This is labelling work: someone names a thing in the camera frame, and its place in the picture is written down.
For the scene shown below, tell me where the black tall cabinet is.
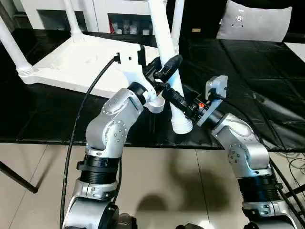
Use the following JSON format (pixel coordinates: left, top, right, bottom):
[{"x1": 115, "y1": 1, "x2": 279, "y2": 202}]
[{"x1": 183, "y1": 0, "x2": 229, "y2": 39}]

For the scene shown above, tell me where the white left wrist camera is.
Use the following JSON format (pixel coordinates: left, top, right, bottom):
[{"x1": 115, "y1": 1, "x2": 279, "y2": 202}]
[{"x1": 116, "y1": 44, "x2": 149, "y2": 87}]

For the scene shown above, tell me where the black floor cable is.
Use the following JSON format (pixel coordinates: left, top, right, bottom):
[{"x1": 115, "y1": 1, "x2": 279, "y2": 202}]
[{"x1": 284, "y1": 152, "x2": 305, "y2": 191}]

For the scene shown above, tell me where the black table mat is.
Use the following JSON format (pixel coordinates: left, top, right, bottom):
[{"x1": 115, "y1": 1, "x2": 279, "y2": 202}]
[{"x1": 0, "y1": 28, "x2": 305, "y2": 153}]

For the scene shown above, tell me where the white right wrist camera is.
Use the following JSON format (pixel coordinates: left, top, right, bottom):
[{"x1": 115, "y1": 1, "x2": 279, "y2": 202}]
[{"x1": 205, "y1": 75, "x2": 229, "y2": 102}]

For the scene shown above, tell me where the light grey cushion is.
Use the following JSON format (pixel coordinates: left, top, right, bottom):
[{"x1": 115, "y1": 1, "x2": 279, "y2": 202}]
[{"x1": 216, "y1": 0, "x2": 293, "y2": 42}]

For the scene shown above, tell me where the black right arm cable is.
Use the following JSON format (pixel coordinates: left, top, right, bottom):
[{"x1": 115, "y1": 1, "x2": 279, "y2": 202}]
[{"x1": 268, "y1": 157, "x2": 305, "y2": 225}]

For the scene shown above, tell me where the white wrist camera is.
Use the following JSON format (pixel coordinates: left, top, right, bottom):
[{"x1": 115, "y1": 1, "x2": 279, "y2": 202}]
[
  {"x1": 205, "y1": 75, "x2": 229, "y2": 102},
  {"x1": 116, "y1": 44, "x2": 149, "y2": 87}
]

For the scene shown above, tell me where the white glass-door cabinet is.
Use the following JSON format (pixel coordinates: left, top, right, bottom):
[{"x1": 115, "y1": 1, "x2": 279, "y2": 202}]
[{"x1": 19, "y1": 0, "x2": 168, "y2": 35}]

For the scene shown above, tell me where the black work table leg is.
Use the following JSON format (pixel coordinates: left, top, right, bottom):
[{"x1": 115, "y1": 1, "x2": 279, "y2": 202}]
[{"x1": 0, "y1": 161, "x2": 39, "y2": 194}]

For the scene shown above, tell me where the white flat sheet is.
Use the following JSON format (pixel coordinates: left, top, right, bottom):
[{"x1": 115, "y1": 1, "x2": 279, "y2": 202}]
[{"x1": 285, "y1": 42, "x2": 305, "y2": 62}]

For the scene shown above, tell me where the black robot foot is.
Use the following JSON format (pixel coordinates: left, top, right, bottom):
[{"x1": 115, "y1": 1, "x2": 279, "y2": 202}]
[
  {"x1": 117, "y1": 214, "x2": 138, "y2": 229},
  {"x1": 177, "y1": 222, "x2": 204, "y2": 229}
]

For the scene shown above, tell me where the white plastic table top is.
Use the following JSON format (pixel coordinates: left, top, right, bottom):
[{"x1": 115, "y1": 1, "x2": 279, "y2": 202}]
[{"x1": 19, "y1": 33, "x2": 166, "y2": 114}]

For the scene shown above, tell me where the white plastic table leg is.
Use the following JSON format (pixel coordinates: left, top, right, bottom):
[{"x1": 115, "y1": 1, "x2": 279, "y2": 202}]
[
  {"x1": 0, "y1": 18, "x2": 35, "y2": 78},
  {"x1": 63, "y1": 0, "x2": 84, "y2": 33},
  {"x1": 171, "y1": 0, "x2": 185, "y2": 54},
  {"x1": 147, "y1": 0, "x2": 194, "y2": 135}
]

